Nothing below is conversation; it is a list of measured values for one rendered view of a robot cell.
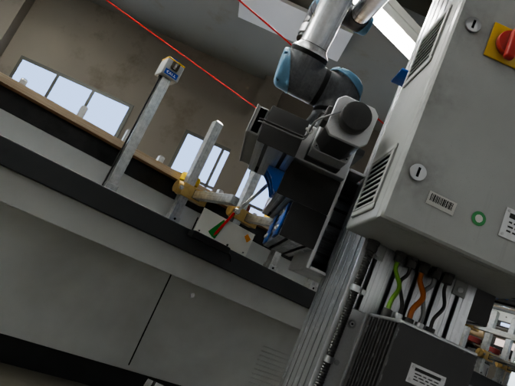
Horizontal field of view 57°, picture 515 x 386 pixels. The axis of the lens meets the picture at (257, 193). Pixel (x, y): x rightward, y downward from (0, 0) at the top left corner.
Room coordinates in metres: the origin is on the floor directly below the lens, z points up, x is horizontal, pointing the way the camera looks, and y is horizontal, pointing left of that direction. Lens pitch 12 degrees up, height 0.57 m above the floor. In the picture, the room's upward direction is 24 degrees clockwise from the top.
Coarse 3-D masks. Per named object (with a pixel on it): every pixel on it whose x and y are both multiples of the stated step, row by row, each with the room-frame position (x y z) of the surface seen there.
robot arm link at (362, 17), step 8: (360, 0) 1.39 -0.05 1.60; (368, 0) 1.34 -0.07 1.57; (376, 0) 1.31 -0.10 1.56; (384, 0) 1.30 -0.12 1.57; (352, 8) 1.47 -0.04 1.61; (360, 8) 1.40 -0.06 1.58; (368, 8) 1.37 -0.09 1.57; (376, 8) 1.36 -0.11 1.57; (352, 16) 1.47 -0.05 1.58; (360, 16) 1.43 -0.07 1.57; (368, 16) 1.42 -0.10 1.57; (344, 24) 1.51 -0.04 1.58; (352, 24) 1.50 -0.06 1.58; (360, 24) 1.48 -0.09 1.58; (368, 24) 1.49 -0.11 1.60; (360, 32) 1.52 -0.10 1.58
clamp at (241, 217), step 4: (228, 208) 1.87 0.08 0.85; (232, 208) 1.85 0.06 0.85; (228, 212) 1.86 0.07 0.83; (232, 212) 1.85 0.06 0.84; (240, 212) 1.86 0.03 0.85; (244, 212) 1.87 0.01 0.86; (248, 212) 1.88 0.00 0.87; (228, 216) 1.89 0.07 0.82; (236, 216) 1.86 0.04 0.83; (240, 216) 1.87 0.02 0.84; (244, 216) 1.88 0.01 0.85; (240, 220) 1.87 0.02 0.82; (244, 224) 1.92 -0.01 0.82; (248, 224) 1.90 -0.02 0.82; (252, 224) 1.90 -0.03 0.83; (256, 224) 1.91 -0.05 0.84
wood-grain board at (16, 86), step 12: (0, 72) 1.52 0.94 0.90; (12, 84) 1.54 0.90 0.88; (24, 96) 1.61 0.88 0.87; (36, 96) 1.58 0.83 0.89; (48, 108) 1.61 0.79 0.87; (60, 108) 1.62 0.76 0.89; (72, 120) 1.65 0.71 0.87; (84, 120) 1.67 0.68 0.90; (96, 132) 1.70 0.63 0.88; (108, 132) 1.72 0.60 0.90; (120, 144) 1.75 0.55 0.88; (144, 156) 1.80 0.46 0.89; (156, 168) 1.86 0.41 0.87; (168, 168) 1.86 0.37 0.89; (264, 228) 2.15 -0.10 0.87
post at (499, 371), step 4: (512, 320) 3.04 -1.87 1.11; (512, 324) 3.04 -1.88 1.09; (512, 328) 3.03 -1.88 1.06; (508, 332) 3.05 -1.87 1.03; (512, 332) 3.03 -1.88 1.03; (508, 340) 3.03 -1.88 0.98; (512, 340) 3.03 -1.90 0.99; (504, 344) 3.05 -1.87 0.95; (508, 344) 3.03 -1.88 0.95; (512, 344) 3.03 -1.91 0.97; (504, 348) 3.04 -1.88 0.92; (508, 348) 3.02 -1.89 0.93; (504, 352) 3.03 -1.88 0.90; (508, 352) 3.03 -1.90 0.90; (500, 356) 3.05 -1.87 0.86; (504, 356) 3.03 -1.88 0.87; (508, 356) 3.03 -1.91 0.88; (500, 368) 3.03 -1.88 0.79; (496, 372) 3.05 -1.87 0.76; (500, 372) 3.02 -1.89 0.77; (496, 376) 3.04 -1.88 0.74; (500, 376) 3.02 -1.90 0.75; (500, 380) 3.03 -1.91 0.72
